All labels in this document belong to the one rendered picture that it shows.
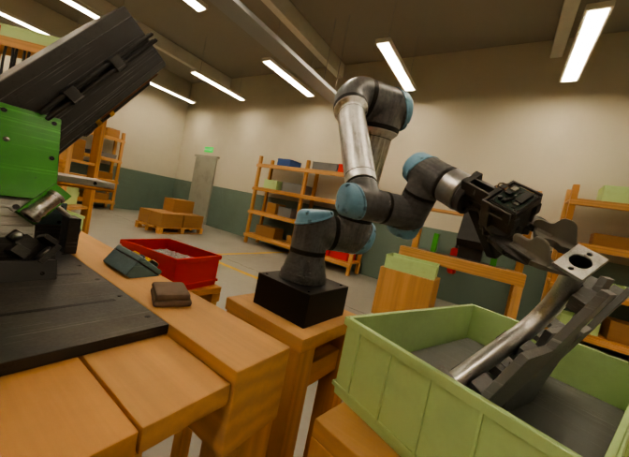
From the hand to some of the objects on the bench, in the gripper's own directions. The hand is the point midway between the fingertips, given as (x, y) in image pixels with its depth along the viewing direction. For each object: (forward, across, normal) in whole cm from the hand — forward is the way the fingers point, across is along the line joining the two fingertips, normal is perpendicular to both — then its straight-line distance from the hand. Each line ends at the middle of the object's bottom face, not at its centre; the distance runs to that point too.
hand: (572, 266), depth 44 cm
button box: (-64, -79, +7) cm, 102 cm away
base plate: (-70, -104, -16) cm, 127 cm away
